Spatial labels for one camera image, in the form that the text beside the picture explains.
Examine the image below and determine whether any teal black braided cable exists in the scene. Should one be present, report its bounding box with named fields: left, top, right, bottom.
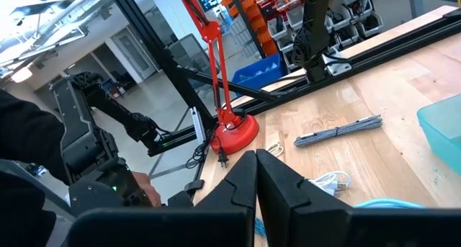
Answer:
left=254, top=217, right=267, bottom=238

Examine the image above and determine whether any thin white cable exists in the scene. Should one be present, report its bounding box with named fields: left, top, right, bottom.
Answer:
left=308, top=170, right=352, bottom=197

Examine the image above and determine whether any rack with white bins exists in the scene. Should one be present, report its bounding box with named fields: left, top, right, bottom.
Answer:
left=267, top=0, right=385, bottom=71

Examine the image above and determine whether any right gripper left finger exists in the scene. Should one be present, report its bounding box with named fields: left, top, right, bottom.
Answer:
left=194, top=149, right=258, bottom=211

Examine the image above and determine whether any red desk lamp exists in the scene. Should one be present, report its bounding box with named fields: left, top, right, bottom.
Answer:
left=175, top=0, right=260, bottom=169

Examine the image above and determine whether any black aluminium table frame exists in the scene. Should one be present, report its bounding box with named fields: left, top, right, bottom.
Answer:
left=104, top=0, right=461, bottom=158

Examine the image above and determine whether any black white braided cable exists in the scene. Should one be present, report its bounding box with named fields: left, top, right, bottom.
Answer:
left=293, top=114, right=383, bottom=148

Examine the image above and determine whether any blue storage bin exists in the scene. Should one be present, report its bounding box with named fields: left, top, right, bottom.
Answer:
left=231, top=52, right=290, bottom=94

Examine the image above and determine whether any person's hand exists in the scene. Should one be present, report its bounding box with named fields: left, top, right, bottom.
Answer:
left=131, top=171, right=163, bottom=208

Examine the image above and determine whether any rack with orange bins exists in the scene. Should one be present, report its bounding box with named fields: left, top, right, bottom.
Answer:
left=220, top=0, right=306, bottom=58

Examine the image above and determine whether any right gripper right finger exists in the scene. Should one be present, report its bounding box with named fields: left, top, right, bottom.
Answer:
left=256, top=148, right=353, bottom=212

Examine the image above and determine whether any person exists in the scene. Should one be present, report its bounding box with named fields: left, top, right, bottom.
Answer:
left=0, top=88, right=163, bottom=247

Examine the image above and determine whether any thin cream cable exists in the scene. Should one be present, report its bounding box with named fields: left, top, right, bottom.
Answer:
left=265, top=141, right=285, bottom=158

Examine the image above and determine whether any teal translucent plastic bin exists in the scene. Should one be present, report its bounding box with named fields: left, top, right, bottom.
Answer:
left=416, top=94, right=461, bottom=176

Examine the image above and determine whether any light blue cable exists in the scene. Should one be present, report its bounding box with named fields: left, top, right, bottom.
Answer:
left=353, top=197, right=428, bottom=210

